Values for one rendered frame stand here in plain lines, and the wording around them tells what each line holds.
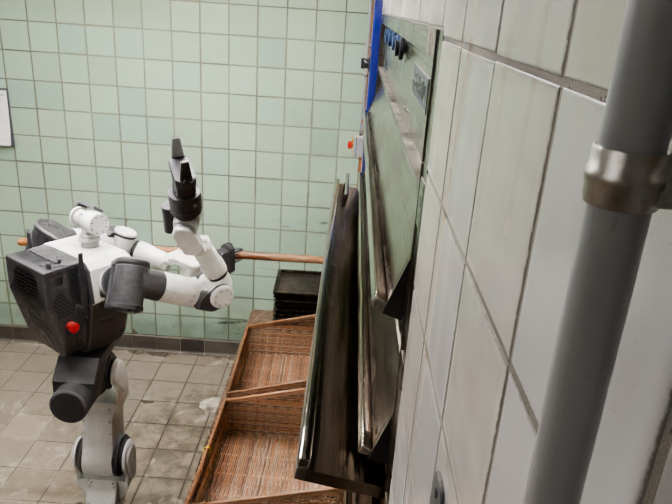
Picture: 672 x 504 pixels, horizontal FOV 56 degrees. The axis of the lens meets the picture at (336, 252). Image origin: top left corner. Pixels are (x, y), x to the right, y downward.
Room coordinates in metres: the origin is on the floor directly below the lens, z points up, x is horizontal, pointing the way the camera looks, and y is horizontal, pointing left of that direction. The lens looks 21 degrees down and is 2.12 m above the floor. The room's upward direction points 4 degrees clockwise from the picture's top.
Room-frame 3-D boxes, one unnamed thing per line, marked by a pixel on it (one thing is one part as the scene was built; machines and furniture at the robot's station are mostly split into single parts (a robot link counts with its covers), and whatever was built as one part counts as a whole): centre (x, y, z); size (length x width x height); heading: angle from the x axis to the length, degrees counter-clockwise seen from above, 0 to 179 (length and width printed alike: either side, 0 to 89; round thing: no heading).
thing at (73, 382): (1.70, 0.76, 1.00); 0.28 x 0.13 x 0.18; 0
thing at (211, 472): (1.72, 0.15, 0.72); 0.56 x 0.49 x 0.28; 178
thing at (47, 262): (1.73, 0.78, 1.26); 0.34 x 0.30 x 0.36; 55
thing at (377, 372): (1.72, -0.12, 1.54); 1.79 x 0.11 x 0.19; 0
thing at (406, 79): (1.72, -0.14, 1.99); 1.80 x 0.08 x 0.21; 0
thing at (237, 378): (2.31, 0.15, 0.72); 0.56 x 0.49 x 0.28; 1
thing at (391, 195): (1.72, -0.12, 1.80); 1.79 x 0.11 x 0.19; 0
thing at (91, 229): (1.78, 0.74, 1.46); 0.10 x 0.07 x 0.09; 55
